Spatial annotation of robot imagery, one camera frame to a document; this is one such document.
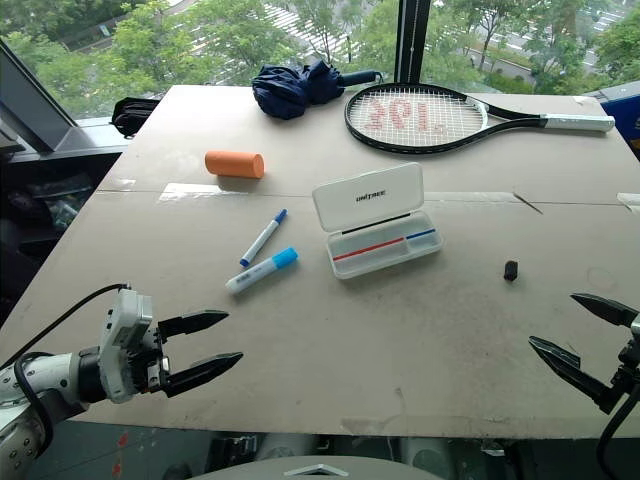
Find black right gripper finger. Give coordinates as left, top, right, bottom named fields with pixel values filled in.
left=570, top=293, right=640, bottom=329
left=528, top=335, right=623, bottom=416

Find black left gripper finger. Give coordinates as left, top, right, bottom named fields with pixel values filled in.
left=163, top=351, right=245, bottom=399
left=157, top=309, right=230, bottom=342

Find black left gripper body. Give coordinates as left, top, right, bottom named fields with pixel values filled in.
left=127, top=323, right=173, bottom=396

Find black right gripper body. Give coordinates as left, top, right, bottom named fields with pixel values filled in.
left=610, top=335, right=640, bottom=409

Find white open pencil case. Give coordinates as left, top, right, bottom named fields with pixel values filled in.
left=311, top=161, right=444, bottom=280

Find thick light-blue capped marker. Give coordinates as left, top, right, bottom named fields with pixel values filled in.
left=224, top=246, right=300, bottom=295

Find thin blue marker pen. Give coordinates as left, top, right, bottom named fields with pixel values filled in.
left=239, top=208, right=289, bottom=268

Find grey robot torso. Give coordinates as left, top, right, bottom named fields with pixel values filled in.
left=188, top=453, right=447, bottom=480

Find orange foam cylinder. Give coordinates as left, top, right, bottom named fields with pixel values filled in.
left=204, top=149, right=266, bottom=179

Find blue box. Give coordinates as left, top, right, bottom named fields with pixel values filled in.
left=597, top=82, right=640, bottom=162

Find black bag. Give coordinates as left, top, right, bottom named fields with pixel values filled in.
left=110, top=96, right=161, bottom=139

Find navy folded umbrella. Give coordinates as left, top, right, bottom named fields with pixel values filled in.
left=250, top=59, right=385, bottom=121

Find black white tennis racket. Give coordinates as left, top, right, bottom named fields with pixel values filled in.
left=343, top=82, right=616, bottom=155

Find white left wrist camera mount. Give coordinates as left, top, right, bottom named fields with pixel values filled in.
left=97, top=288, right=154, bottom=405

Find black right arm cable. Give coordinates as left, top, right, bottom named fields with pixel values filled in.
left=595, top=380, right=640, bottom=480

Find black window frame post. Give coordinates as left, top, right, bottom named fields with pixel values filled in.
left=393, top=0, right=432, bottom=85

